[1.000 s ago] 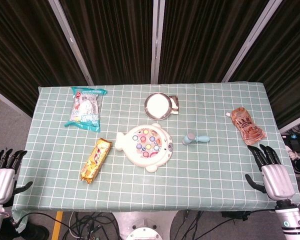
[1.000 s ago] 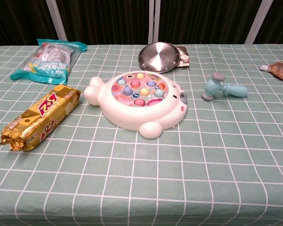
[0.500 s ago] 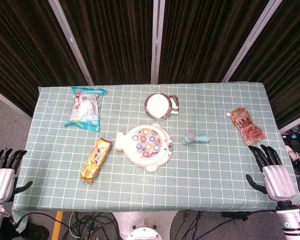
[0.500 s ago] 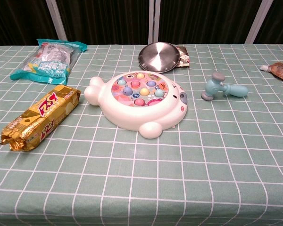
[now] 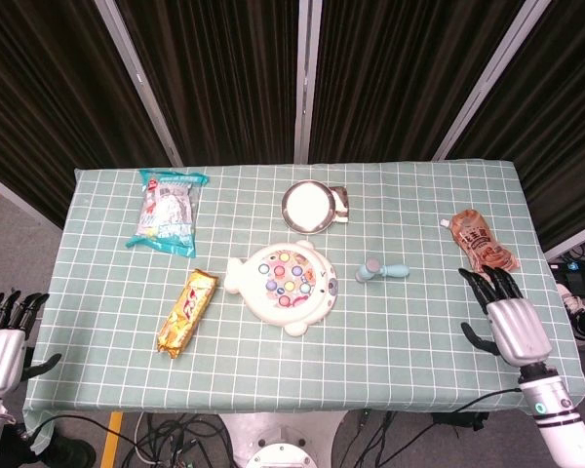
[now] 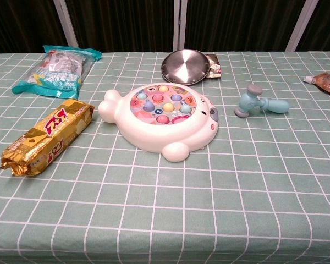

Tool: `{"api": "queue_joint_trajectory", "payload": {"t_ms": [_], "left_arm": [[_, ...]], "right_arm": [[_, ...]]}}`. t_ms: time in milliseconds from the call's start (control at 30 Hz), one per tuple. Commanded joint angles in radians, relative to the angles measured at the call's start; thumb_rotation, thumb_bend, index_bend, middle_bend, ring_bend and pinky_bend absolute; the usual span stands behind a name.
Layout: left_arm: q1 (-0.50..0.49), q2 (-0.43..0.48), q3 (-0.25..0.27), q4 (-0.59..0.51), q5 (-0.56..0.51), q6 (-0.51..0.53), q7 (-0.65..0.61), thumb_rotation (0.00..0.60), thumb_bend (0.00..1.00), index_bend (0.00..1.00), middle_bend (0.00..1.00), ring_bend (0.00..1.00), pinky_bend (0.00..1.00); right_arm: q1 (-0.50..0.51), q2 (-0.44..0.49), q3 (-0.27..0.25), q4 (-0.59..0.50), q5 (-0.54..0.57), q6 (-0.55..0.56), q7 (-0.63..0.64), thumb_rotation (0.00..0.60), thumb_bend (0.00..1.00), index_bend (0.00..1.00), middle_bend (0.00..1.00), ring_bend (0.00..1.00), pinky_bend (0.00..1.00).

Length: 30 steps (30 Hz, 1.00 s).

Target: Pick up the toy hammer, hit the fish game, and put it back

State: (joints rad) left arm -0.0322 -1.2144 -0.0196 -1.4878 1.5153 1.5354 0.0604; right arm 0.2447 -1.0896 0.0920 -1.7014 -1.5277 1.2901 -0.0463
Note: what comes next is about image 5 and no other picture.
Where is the gold biscuit pack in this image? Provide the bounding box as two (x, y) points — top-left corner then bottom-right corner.
(155, 267), (220, 361)

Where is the tangle of black floor cables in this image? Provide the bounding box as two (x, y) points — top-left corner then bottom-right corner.
(124, 411), (235, 468)

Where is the round steel plate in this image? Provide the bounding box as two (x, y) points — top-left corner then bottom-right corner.
(280, 178), (336, 234)

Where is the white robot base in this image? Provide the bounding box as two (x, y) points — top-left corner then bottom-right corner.
(218, 411), (347, 468)

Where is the brown white small packet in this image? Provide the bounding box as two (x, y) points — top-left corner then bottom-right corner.
(329, 184), (351, 224)

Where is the black shoe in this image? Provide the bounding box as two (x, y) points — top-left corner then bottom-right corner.
(43, 421), (98, 468)

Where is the white sneaker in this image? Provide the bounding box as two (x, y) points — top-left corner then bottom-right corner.
(557, 282), (585, 337)

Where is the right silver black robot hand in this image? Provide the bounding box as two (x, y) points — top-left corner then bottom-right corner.
(458, 265), (553, 368)

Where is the dark curtain panel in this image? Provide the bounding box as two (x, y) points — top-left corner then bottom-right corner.
(447, 0), (585, 253)
(308, 0), (528, 165)
(0, 0), (173, 229)
(115, 0), (302, 168)

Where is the white whack-a-mole toy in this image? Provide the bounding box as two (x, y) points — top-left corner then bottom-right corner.
(223, 239), (341, 337)

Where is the green checked tablecloth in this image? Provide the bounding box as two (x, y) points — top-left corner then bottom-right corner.
(21, 159), (585, 452)

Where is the teal snack bag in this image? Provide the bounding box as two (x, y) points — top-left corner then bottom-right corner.
(125, 168), (211, 259)

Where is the black box under table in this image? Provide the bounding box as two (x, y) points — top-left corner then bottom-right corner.
(431, 411), (489, 433)

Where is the brown sauce pouch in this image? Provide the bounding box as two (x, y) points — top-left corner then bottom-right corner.
(438, 208), (521, 273)

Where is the grey partition post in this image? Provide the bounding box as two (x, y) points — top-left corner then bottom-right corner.
(292, 0), (323, 165)
(95, 0), (184, 168)
(431, 0), (552, 161)

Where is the small light blue toy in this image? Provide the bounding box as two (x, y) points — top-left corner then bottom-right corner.
(354, 257), (411, 284)

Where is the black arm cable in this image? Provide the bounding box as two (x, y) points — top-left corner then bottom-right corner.
(433, 387), (524, 415)

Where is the grey partition base rail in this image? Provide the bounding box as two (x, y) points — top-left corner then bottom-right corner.
(544, 231), (585, 261)
(0, 165), (62, 231)

